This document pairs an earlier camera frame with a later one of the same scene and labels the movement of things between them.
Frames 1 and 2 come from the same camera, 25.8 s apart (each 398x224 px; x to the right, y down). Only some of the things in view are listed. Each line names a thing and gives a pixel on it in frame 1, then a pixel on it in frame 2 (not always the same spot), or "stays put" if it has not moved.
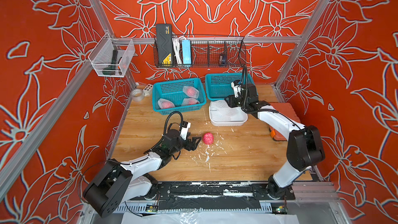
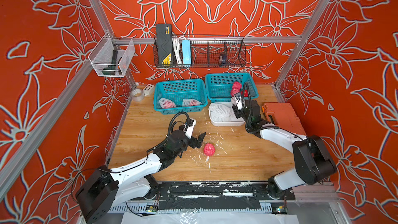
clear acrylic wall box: x=111 y=57 stays put
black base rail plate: x=213 y=195 stays put
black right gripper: x=230 y=100 -> x=236 y=111
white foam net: x=221 y=111 stays put
